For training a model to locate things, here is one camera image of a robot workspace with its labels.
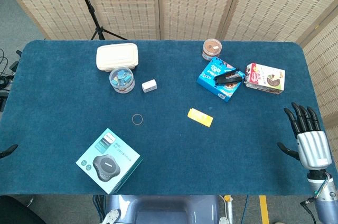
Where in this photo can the blue cookie box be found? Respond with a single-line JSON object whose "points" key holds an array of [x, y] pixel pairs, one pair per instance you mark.
{"points": [[208, 74]]}

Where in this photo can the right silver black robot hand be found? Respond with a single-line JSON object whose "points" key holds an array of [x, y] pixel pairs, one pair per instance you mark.
{"points": [[314, 150]]}

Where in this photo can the blue-grey robot torso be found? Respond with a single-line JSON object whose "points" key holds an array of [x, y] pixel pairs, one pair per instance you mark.
{"points": [[163, 209]]}

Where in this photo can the tan rubber band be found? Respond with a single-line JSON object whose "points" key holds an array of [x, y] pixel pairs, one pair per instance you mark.
{"points": [[132, 121]]}

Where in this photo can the white red cake box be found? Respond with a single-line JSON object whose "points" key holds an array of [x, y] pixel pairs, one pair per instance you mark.
{"points": [[265, 78]]}

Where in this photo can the clear jar with brown contents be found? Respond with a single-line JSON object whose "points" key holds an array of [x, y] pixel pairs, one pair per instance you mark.
{"points": [[212, 48]]}

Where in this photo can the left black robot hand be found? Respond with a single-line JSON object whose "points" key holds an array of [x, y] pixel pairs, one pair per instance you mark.
{"points": [[8, 151]]}

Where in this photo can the teal Philips speaker box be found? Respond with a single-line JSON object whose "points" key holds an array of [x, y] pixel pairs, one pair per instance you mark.
{"points": [[108, 162]]}

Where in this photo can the black tripod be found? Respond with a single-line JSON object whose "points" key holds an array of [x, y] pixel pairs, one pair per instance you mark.
{"points": [[91, 10]]}

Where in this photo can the bamboo folding screen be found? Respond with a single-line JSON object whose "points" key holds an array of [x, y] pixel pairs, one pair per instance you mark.
{"points": [[195, 2]]}

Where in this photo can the black stapler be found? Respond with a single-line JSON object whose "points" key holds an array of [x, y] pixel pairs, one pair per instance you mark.
{"points": [[228, 77]]}

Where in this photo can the small white box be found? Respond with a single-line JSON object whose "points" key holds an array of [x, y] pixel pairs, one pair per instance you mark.
{"points": [[149, 86]]}

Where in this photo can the black chair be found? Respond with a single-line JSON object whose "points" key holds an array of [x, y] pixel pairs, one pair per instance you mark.
{"points": [[16, 212]]}

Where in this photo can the blue felt table cover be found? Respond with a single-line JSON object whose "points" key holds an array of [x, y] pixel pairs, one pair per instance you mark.
{"points": [[169, 150]]}

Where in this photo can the clear jar of coloured clips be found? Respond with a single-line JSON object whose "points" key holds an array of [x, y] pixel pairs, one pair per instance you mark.
{"points": [[122, 80]]}

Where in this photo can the beige lidded lunch box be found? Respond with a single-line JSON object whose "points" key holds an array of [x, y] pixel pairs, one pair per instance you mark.
{"points": [[117, 56]]}

